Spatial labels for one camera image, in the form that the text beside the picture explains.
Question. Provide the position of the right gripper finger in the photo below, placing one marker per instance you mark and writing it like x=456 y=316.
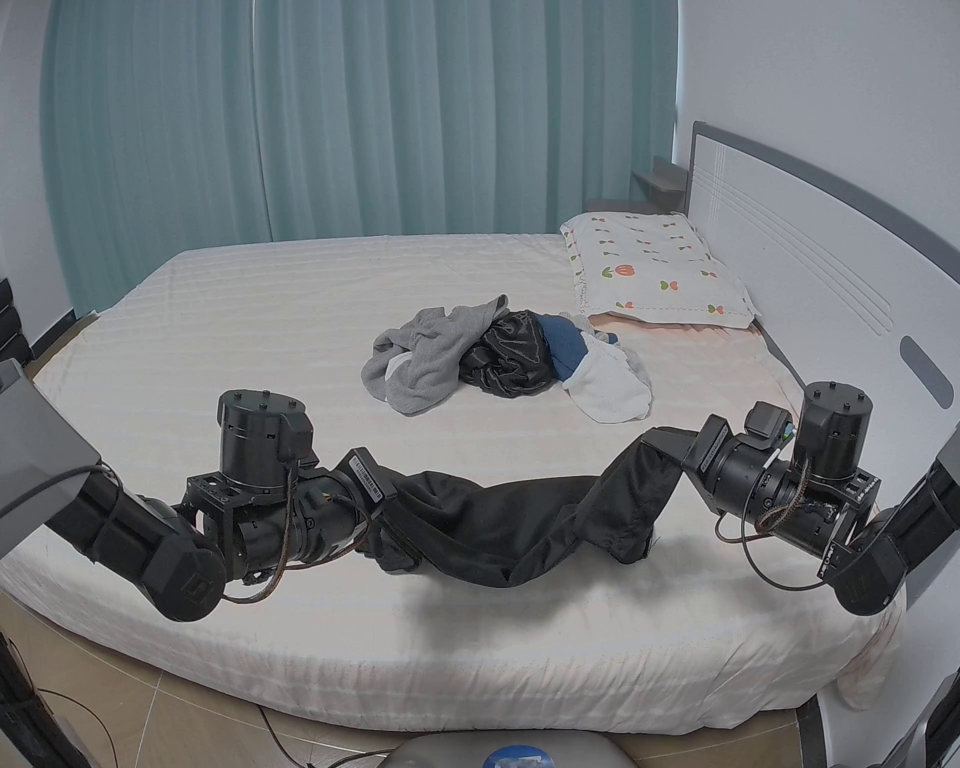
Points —
x=675 y=442

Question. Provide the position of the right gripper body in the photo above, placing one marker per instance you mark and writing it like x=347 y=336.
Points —
x=750 y=480

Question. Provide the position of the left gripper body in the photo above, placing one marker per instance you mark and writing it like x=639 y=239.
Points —
x=322 y=525

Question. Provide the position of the black T-shirt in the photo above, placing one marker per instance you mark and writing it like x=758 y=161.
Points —
x=525 y=525

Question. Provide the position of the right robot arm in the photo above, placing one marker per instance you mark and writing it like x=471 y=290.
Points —
x=877 y=562

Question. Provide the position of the white garment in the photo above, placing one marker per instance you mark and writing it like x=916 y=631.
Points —
x=607 y=390

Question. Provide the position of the dark blue garment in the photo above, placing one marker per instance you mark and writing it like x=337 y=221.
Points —
x=570 y=349

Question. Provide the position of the white printed pillow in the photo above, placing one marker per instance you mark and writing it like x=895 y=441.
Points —
x=652 y=262

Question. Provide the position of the black glossy garment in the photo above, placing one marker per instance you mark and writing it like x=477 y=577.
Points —
x=510 y=352

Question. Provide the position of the bed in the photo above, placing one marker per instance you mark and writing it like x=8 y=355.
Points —
x=300 y=337

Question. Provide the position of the grey garment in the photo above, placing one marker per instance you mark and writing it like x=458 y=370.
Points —
x=427 y=352

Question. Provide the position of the grey bedside table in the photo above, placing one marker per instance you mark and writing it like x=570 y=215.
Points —
x=664 y=180

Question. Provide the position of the black chest of drawers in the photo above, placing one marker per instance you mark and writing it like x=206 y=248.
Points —
x=9 y=322

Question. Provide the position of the blue-green curtain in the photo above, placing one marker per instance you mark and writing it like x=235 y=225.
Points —
x=150 y=150
x=450 y=112

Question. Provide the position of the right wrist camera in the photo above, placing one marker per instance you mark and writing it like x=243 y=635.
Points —
x=766 y=424

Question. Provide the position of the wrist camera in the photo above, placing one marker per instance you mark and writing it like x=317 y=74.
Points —
x=369 y=480
x=766 y=424

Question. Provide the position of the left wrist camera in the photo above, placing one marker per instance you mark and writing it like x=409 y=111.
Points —
x=369 y=480

